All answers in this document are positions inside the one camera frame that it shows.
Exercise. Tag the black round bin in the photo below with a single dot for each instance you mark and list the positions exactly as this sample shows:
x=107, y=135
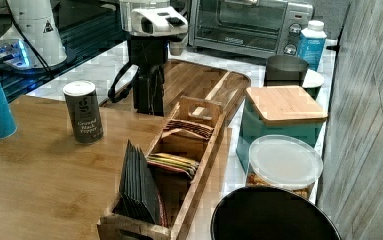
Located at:
x=268, y=213

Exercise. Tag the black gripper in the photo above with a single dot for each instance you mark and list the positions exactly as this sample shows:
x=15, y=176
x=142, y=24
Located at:
x=149, y=54

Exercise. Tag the ground black pepper shaker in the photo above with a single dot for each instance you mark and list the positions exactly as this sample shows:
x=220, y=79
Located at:
x=83, y=108

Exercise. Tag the teal box with bamboo lid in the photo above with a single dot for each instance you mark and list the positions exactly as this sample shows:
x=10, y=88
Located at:
x=278, y=110

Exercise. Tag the wooden tea organizer box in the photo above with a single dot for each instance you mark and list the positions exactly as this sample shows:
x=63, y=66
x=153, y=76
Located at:
x=178, y=195

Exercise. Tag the dark grey metal cup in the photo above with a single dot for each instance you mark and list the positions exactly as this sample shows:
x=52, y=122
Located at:
x=285, y=70

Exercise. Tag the dark wooden tray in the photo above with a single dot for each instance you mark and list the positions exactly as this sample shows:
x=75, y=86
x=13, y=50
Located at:
x=183, y=78

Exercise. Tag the black tea packets stack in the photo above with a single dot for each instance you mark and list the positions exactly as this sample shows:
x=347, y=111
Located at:
x=138, y=191

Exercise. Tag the colourful tea packets stack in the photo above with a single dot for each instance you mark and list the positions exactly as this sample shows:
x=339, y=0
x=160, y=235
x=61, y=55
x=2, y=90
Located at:
x=174, y=163

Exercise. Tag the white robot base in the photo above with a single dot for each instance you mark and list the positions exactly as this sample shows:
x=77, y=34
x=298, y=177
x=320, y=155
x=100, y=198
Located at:
x=34, y=34

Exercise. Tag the green cup with white lid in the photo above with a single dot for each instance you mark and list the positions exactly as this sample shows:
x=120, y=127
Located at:
x=312, y=83

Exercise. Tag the clear container with white lid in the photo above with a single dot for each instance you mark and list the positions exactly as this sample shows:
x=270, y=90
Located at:
x=284, y=162

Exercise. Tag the silver toaster oven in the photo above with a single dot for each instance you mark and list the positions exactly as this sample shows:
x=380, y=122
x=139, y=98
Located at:
x=257, y=28

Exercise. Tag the blue bottle with white cap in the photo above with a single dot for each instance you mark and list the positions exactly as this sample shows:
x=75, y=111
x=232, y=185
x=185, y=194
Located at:
x=311, y=43

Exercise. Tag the brown tea packets stack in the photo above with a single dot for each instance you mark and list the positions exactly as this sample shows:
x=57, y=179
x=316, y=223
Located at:
x=188, y=128

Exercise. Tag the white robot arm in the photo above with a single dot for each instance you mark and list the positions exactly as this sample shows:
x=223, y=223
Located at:
x=155, y=29

